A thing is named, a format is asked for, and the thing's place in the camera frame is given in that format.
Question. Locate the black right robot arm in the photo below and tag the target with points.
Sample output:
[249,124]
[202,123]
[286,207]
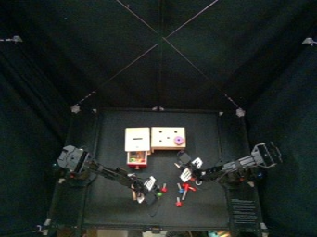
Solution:
[244,163]

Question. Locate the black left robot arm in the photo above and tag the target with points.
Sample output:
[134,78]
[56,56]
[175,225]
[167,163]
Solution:
[95,166]

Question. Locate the red toy screw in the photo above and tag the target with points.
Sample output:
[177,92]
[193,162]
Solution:
[163,188]
[178,202]

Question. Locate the green toy screw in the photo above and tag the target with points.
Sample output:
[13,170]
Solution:
[159,194]

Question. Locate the blue toy screw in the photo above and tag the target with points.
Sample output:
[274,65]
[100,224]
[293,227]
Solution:
[179,189]

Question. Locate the red-fronted wooden drawer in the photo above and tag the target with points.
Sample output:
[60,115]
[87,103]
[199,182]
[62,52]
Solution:
[137,160]

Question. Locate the wooden drawer cabinet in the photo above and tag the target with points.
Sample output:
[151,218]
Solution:
[137,139]

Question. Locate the red toy hammer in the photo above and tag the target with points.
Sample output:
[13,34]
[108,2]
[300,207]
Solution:
[187,189]

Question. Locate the orange toy piece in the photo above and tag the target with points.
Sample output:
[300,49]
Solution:
[141,158]

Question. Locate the purple toy gear nut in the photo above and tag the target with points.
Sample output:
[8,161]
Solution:
[178,140]

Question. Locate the green toy piece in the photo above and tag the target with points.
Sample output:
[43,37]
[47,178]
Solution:
[133,159]

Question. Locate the wooden block with holes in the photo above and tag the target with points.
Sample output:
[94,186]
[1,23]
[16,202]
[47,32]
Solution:
[167,139]

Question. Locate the white printed label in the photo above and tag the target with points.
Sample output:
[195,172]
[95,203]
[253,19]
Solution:
[244,209]

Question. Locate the silver table clamp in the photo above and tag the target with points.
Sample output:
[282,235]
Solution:
[42,227]
[264,229]

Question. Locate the silver frame bracket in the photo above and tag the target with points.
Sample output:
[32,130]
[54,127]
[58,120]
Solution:
[158,108]
[240,112]
[15,39]
[308,41]
[75,108]

